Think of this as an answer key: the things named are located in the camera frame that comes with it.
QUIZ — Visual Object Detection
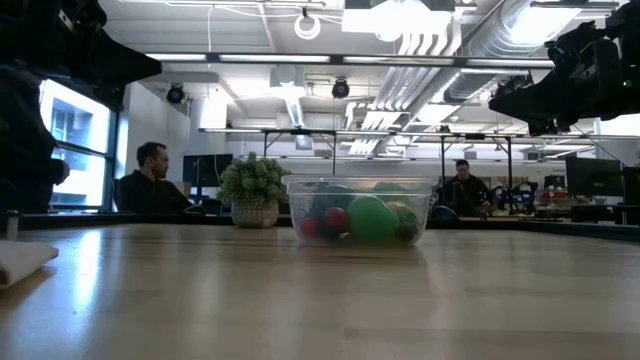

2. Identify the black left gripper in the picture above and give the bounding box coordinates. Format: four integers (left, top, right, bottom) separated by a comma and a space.
0, 0, 164, 96

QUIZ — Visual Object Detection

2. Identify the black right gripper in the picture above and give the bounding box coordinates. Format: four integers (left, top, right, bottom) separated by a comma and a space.
488, 22, 625, 137

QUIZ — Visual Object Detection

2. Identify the yellow toy fruit green stem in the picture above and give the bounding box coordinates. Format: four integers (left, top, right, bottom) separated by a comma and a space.
387, 199, 420, 226

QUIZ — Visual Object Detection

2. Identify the dark toy blackberry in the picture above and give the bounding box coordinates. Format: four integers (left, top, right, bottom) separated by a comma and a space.
394, 221, 420, 242

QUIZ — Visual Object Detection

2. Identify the green toy pear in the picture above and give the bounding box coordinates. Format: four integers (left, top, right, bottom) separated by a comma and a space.
347, 194, 401, 242

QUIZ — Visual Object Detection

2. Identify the clear plastic tupperware container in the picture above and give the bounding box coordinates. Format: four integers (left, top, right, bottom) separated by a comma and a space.
280, 173, 440, 248

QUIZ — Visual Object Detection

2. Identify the red toy raspberry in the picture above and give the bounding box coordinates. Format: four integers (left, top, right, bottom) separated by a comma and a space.
323, 206, 351, 234

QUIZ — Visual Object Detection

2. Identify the red toy strawberry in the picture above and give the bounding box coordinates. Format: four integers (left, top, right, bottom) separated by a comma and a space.
299, 216, 322, 240

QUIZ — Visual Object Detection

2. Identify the large window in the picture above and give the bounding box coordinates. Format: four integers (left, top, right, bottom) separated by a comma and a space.
39, 79, 121, 210

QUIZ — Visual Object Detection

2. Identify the black computer monitor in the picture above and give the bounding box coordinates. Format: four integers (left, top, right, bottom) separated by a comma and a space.
182, 153, 235, 189
622, 166, 640, 206
565, 157, 624, 199

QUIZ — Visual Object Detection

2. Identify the person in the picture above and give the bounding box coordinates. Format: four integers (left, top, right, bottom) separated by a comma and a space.
439, 158, 494, 217
0, 69, 71, 215
113, 141, 194, 215

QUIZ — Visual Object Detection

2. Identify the potted green succulent plant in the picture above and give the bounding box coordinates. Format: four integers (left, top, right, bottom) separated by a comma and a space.
215, 151, 294, 230

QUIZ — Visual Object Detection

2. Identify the beige cloth towel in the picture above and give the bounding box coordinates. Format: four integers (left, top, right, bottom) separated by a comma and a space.
0, 238, 60, 289

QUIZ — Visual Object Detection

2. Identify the silver ceiling duct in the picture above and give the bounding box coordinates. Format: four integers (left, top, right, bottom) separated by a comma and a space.
442, 0, 586, 104

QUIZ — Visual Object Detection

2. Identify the black aluminium table frame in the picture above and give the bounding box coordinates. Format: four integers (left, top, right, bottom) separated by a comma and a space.
0, 212, 640, 244

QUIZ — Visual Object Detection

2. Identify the overhead rail with light bars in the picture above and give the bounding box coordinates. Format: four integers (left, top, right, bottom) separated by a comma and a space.
147, 52, 556, 69

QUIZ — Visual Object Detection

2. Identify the white cable coil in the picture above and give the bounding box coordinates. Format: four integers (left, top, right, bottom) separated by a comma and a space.
293, 13, 322, 41

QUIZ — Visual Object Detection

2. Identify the white short post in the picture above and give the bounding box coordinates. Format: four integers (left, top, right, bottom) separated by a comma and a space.
5, 209, 20, 241

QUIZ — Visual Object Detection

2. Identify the black background rig frame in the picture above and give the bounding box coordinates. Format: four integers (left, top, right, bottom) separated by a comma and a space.
262, 127, 515, 201

